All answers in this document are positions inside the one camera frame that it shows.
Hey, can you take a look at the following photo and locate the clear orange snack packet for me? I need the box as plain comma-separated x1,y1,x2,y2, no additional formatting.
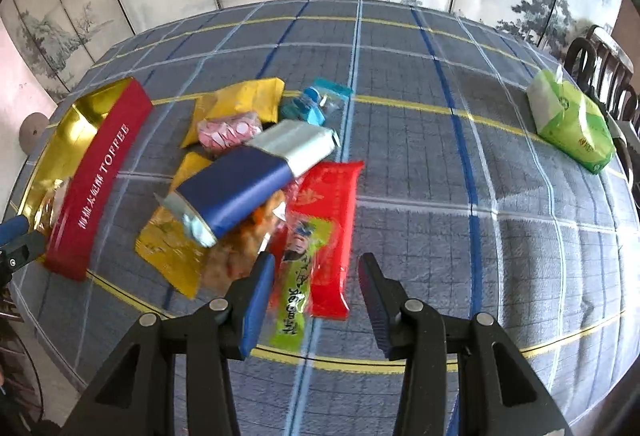
200,188,291,292
35,178,70,239

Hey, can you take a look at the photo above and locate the small yellow snack packet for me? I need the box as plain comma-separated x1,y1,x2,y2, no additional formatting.
135,151,216,301

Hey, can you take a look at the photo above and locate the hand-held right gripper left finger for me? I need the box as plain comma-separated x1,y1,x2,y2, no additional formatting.
60,252,277,436

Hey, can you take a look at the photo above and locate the large yellow snack packet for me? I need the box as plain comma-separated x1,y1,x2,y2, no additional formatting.
180,77,286,149

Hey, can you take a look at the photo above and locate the round grey disc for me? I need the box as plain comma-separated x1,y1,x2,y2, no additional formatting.
20,112,49,152

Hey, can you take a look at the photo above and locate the green tissue pack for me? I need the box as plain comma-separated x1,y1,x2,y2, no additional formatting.
526,66,617,175

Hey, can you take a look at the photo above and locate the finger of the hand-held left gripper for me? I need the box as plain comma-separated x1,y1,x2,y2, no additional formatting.
0,213,48,274

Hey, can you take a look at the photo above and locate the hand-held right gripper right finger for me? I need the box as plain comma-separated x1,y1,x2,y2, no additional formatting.
357,252,573,436

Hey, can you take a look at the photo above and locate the teal candy packet white label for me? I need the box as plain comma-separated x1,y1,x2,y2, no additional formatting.
279,88,328,127

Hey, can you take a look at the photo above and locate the navy and silver snack packet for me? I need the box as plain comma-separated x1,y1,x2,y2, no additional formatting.
155,120,341,248

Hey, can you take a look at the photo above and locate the pink patterned snack packet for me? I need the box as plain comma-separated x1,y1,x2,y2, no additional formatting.
197,112,263,156

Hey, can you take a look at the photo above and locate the dark wooden chair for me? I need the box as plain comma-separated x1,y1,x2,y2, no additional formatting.
590,25,640,157
562,36,608,84

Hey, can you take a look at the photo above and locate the teal and clear candy packet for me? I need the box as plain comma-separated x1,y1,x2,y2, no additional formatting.
310,77,353,109

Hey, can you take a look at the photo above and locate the green strip snack packet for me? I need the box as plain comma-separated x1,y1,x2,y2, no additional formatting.
269,211,335,351

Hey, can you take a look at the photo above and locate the red snack packet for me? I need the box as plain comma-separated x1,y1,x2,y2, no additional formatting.
287,161,365,321

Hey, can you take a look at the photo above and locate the grey plaid tablecloth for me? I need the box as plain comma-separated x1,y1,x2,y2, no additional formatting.
10,0,636,436

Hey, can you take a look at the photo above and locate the red box with gold inside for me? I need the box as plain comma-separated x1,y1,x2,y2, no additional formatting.
10,77,154,282

